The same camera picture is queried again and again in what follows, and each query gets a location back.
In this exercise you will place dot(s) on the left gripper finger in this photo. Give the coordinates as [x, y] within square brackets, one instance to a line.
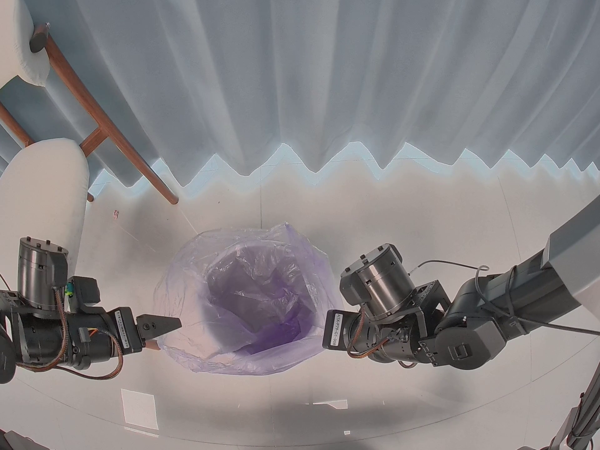
[157, 327]

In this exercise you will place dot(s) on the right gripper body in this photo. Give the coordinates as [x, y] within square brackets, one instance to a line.
[335, 331]

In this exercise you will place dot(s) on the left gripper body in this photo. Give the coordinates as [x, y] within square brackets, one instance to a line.
[84, 340]

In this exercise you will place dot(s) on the purple plastic bag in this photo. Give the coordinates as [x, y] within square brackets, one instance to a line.
[281, 340]

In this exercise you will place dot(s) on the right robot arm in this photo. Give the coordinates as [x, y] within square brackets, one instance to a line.
[492, 335]

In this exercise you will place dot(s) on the white cushioned wooden chair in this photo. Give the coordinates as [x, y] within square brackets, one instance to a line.
[42, 195]

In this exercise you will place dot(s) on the pale blue curtain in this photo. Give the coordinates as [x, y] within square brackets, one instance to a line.
[328, 63]

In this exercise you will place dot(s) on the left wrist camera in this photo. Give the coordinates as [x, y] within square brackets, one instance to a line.
[86, 293]

